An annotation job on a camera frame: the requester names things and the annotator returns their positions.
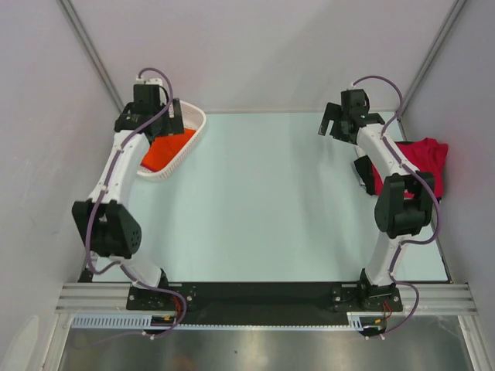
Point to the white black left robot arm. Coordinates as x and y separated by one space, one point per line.
109 232

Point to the orange t shirt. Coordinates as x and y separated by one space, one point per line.
164 149

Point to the white slotted cable duct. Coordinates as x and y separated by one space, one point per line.
150 322

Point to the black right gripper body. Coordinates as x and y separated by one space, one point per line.
344 137

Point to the white perforated plastic basket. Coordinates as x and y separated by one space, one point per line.
193 118

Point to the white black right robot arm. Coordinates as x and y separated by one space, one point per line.
404 206

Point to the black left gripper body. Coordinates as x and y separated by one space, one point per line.
172 125

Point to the magenta folded t shirt stack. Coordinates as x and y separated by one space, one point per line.
428 155

